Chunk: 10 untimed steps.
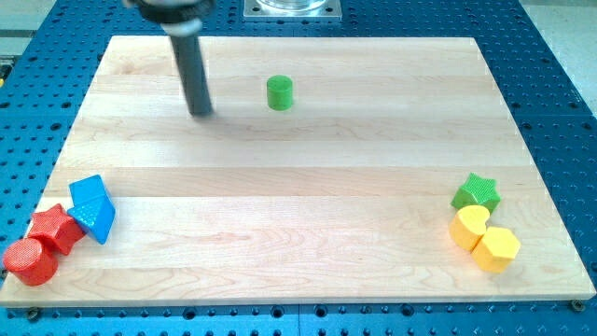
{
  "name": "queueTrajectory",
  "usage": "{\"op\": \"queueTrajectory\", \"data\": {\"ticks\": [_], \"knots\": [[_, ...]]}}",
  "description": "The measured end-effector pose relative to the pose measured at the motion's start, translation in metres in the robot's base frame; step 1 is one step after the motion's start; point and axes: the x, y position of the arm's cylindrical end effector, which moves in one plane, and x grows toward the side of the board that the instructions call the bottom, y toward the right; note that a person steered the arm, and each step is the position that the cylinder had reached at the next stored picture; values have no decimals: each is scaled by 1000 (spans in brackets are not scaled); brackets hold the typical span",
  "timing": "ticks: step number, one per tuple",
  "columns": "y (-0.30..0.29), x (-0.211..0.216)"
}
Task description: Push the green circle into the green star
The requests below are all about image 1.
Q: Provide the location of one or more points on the green cylinder block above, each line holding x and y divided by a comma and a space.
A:
279, 92

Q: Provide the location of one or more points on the black robot arm end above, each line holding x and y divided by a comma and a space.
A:
177, 18

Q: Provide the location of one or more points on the green star block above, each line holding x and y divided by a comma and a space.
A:
477, 190

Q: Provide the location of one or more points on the red star block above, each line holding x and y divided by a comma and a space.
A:
56, 229

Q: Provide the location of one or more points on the wooden board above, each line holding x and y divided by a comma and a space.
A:
343, 197

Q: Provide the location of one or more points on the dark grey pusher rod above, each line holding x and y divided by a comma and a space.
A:
187, 53

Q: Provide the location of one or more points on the yellow heart block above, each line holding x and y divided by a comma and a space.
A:
469, 225

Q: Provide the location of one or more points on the blue cube block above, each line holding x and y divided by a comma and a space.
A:
87, 189

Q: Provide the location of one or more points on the blue triangle block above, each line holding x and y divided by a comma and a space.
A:
95, 217

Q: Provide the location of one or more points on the yellow hexagon block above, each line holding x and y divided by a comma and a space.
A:
496, 249

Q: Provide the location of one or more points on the blue perforated table plate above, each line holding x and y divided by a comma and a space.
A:
541, 54

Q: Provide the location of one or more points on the red cylinder block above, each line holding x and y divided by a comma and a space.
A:
30, 261

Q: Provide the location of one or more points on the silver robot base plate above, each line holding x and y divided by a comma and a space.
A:
292, 10

